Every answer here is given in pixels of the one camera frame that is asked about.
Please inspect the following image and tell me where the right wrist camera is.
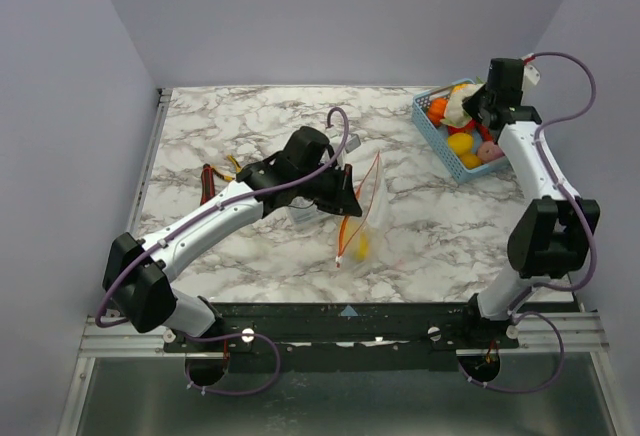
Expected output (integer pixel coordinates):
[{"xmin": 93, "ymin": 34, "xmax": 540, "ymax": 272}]
[{"xmin": 522, "ymin": 53, "xmax": 541, "ymax": 93}]

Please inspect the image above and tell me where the red black utility knife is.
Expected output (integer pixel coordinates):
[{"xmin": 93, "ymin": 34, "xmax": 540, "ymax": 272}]
[{"xmin": 200, "ymin": 164, "xmax": 216, "ymax": 205}]

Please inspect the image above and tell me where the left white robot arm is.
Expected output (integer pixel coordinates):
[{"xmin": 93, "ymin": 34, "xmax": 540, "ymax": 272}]
[{"xmin": 102, "ymin": 126, "xmax": 362, "ymax": 351}]

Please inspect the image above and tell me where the yellow toy lemon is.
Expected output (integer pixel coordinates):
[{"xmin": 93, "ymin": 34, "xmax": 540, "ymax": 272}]
[{"xmin": 447, "ymin": 132, "xmax": 474, "ymax": 156}]

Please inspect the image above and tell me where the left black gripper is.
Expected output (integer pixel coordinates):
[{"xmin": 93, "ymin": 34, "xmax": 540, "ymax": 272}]
[{"xmin": 296, "ymin": 162, "xmax": 363, "ymax": 217}]

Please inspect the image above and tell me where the yellow toy orange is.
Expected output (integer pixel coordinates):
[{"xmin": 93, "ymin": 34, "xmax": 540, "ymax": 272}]
[{"xmin": 459, "ymin": 152, "xmax": 483, "ymax": 170}]

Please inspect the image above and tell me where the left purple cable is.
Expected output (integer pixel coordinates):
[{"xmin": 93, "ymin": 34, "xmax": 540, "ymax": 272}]
[{"xmin": 94, "ymin": 106, "xmax": 350, "ymax": 328}]

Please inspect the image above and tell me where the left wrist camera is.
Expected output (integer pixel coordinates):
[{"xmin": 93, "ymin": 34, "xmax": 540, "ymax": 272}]
[{"xmin": 325, "ymin": 127, "xmax": 361, "ymax": 154}]

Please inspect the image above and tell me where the blue plastic basket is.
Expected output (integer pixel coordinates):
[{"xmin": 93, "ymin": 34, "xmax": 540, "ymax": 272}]
[{"xmin": 411, "ymin": 78, "xmax": 509, "ymax": 184}]

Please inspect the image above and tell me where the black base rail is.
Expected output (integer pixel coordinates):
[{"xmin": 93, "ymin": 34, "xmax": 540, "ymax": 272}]
[{"xmin": 164, "ymin": 303, "xmax": 518, "ymax": 373}]

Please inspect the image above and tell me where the pink toy onion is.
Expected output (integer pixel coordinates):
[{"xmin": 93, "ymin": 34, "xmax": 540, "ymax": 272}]
[{"xmin": 476, "ymin": 141, "xmax": 504, "ymax": 164}]

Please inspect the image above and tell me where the red toy bell pepper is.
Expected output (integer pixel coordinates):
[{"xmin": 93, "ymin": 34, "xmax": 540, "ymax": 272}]
[{"xmin": 447, "ymin": 120, "xmax": 476, "ymax": 136}]

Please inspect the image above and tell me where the clear zip top bag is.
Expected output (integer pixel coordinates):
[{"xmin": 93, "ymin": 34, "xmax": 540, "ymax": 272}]
[{"xmin": 335, "ymin": 152, "xmax": 390, "ymax": 270}]

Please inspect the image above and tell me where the orange toy pumpkin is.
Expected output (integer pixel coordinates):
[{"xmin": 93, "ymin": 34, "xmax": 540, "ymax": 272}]
[{"xmin": 426, "ymin": 98, "xmax": 448, "ymax": 127}]

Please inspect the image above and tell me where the yellow toy corn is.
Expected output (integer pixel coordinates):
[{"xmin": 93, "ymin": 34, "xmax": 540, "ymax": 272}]
[{"xmin": 345, "ymin": 228, "xmax": 370, "ymax": 262}]

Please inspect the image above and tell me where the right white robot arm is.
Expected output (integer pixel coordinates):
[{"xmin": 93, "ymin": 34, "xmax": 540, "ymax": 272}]
[{"xmin": 459, "ymin": 54, "xmax": 600, "ymax": 348}]

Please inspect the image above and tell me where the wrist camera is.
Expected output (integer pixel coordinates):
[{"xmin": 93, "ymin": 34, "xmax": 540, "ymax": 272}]
[
  {"xmin": 522, "ymin": 53, "xmax": 541, "ymax": 93},
  {"xmin": 325, "ymin": 127, "xmax": 361, "ymax": 154}
]

